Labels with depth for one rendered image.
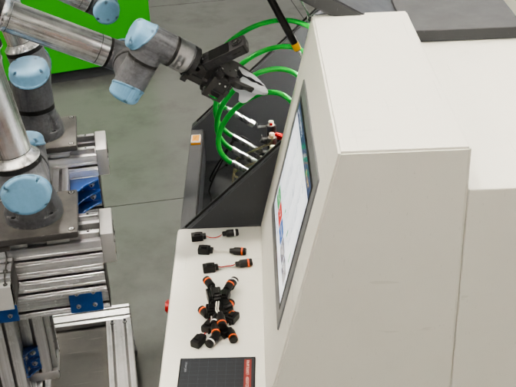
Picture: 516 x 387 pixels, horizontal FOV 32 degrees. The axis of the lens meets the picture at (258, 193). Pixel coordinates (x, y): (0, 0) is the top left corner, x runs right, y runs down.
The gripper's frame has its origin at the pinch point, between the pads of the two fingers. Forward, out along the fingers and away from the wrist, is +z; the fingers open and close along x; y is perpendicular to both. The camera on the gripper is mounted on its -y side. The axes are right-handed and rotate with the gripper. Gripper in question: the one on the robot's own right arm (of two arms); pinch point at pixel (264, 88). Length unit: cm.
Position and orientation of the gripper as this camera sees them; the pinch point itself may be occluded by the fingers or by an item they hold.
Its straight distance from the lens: 221.3
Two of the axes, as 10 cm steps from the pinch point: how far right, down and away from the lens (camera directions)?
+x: 0.8, 6.9, -7.2
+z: 8.3, 3.6, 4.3
